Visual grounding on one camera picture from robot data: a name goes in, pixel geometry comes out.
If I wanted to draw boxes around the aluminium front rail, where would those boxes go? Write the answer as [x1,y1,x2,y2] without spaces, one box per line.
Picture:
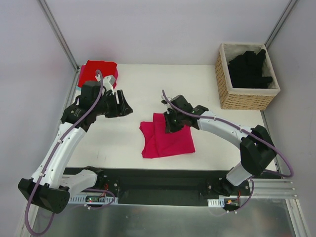
[31,174,296,198]

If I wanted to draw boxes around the aluminium frame post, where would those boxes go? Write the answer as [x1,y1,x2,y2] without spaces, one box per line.
[265,0,300,49]
[37,0,79,72]

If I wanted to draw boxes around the right slotted cable duct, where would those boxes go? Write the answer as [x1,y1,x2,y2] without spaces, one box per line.
[207,198,240,208]

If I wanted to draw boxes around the right aluminium frame post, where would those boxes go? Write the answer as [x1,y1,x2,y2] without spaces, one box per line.
[265,0,300,49]

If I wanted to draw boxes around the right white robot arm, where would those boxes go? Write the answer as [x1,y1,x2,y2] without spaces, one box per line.
[163,105,277,197]

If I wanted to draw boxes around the left aluminium frame post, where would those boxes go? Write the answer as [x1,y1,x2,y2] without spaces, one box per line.
[37,0,79,72]

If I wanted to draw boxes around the slotted cable duct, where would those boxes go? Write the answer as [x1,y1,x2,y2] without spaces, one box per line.
[207,198,240,208]
[68,194,119,204]

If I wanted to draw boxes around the magenta t shirt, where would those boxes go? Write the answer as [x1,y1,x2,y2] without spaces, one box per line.
[139,113,196,158]

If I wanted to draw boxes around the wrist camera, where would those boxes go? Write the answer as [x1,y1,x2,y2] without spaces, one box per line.
[170,95,193,113]
[79,81,101,110]

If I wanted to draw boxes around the left slotted cable duct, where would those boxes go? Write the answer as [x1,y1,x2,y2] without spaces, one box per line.
[68,194,119,204]

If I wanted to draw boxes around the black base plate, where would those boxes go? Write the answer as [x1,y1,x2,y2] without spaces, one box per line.
[64,167,251,205]

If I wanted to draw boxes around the black clothes in basket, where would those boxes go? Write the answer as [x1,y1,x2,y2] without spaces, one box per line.
[228,49,273,89]

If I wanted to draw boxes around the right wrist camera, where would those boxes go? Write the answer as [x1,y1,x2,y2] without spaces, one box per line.
[170,95,193,113]

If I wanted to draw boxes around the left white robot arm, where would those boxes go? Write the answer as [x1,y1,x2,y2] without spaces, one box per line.
[18,86,133,214]

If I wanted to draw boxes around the wicker basket with liner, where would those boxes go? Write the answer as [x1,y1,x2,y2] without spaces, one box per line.
[215,43,280,110]

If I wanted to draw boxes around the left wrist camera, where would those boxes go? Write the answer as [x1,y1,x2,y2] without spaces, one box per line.
[79,81,101,110]

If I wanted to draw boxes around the folded red t shirt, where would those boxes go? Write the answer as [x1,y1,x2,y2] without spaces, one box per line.
[83,60,117,81]

